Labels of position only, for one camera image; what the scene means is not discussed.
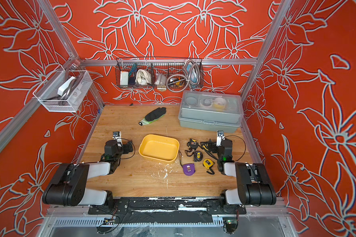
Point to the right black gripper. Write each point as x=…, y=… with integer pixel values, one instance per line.
x=213, y=144

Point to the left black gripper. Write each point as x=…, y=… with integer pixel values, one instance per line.
x=124, y=147

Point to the small black yellow tape measure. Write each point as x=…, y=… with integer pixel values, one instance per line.
x=197, y=156

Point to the yellow plastic storage tray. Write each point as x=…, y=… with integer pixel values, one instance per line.
x=159, y=148

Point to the purple tape measure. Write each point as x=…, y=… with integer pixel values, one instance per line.
x=188, y=169

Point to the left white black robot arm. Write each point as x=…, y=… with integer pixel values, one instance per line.
x=68, y=185

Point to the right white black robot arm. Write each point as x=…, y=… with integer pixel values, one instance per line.
x=254, y=186

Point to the white box in basket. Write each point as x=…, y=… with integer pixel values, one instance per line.
x=124, y=78

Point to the grey plastic lidded toolbox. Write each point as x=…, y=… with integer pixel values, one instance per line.
x=211, y=111

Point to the black green work glove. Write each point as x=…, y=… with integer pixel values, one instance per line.
x=153, y=116

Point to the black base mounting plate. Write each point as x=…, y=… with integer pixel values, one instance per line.
x=207, y=205

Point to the white cloth in basket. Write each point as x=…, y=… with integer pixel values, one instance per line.
x=143, y=78

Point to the white adapter in side basket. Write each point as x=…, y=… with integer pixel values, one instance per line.
x=63, y=89

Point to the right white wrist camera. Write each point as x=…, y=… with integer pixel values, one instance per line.
x=220, y=137

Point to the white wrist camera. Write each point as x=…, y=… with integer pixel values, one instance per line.
x=117, y=136
x=220, y=137

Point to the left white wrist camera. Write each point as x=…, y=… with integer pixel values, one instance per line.
x=117, y=136

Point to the black wire wall basket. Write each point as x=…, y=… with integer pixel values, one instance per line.
x=171, y=74

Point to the white wire side basket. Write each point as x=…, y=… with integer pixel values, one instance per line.
x=46, y=91

